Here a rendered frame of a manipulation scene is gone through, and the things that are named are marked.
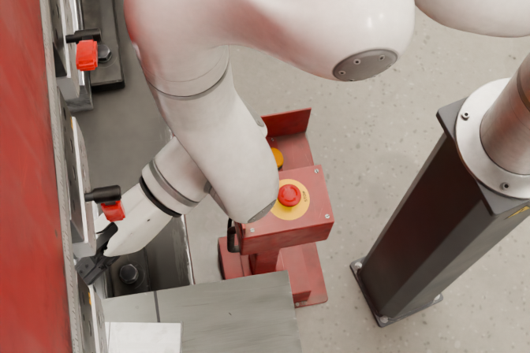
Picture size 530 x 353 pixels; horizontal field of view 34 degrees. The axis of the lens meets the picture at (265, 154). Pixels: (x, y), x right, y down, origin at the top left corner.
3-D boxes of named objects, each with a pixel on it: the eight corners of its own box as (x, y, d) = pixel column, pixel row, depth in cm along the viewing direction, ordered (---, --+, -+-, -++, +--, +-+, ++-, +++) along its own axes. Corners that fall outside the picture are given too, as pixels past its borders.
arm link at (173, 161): (215, 206, 117) (174, 155, 119) (284, 139, 114) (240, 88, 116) (186, 207, 109) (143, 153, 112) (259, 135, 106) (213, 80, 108)
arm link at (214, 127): (291, 111, 85) (292, 200, 114) (193, 0, 90) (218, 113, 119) (218, 165, 84) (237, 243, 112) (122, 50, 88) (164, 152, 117)
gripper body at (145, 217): (167, 168, 121) (115, 221, 123) (131, 168, 111) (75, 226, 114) (201, 208, 119) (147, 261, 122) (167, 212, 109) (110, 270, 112)
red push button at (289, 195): (302, 209, 147) (304, 203, 144) (278, 213, 147) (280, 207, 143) (296, 187, 148) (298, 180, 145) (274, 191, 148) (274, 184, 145)
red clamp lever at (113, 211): (129, 221, 106) (121, 197, 97) (95, 227, 106) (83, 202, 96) (128, 207, 107) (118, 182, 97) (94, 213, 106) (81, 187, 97)
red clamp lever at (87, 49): (98, 57, 95) (99, 24, 103) (61, 61, 95) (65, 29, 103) (101, 72, 96) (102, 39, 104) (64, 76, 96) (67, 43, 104)
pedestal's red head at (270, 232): (327, 239, 157) (340, 211, 140) (240, 256, 155) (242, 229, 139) (304, 139, 164) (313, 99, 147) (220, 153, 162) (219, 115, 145)
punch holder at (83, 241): (98, 258, 102) (75, 220, 87) (24, 270, 101) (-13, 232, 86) (85, 140, 107) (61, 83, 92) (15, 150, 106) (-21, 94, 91)
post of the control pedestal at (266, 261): (275, 273, 210) (290, 207, 159) (253, 276, 209) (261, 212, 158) (270, 251, 211) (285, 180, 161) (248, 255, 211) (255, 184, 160)
